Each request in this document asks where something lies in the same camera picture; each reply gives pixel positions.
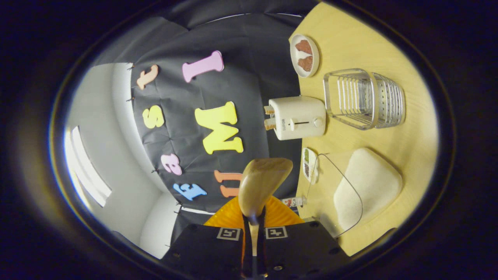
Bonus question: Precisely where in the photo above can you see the black backdrop cloth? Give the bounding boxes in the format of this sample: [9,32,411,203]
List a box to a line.
[93,0,323,257]

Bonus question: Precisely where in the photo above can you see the white round plate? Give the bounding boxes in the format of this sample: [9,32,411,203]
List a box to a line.
[290,34,320,78]

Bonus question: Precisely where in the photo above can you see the white toaster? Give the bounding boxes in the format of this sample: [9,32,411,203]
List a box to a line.
[268,96,327,141]

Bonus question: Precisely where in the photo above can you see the wooden spoon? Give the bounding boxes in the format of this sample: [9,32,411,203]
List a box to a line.
[238,157,293,257]

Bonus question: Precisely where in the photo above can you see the small clear bottle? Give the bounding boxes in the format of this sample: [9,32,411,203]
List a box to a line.
[281,196,307,208]

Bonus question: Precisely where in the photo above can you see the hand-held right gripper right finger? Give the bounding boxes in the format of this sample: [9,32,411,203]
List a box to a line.
[257,196,351,278]

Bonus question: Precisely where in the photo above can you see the white divided grain dish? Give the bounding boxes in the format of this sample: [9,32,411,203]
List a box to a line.
[302,147,319,185]

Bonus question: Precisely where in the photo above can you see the clear box of white rice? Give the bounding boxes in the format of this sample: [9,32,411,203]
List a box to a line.
[305,147,403,238]

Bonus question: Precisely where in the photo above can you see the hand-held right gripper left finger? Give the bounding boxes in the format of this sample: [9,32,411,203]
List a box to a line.
[161,196,251,279]

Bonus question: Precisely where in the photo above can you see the large ceiling light panel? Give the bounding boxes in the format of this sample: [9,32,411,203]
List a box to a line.
[64,125,112,208]

